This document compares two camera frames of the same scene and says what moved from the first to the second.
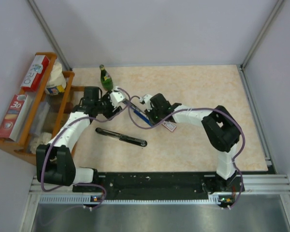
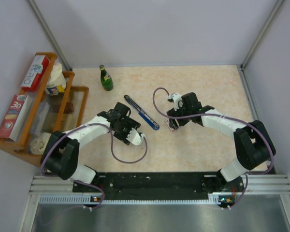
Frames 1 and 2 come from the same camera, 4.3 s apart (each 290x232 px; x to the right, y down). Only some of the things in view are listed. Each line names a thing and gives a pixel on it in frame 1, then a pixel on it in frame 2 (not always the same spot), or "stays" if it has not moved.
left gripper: [108, 115] → [131, 123]
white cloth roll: [43, 138] stays
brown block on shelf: [68, 108] stays
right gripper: [150, 113] → [173, 113]
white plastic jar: [56, 83] stays
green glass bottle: [106, 79] stays
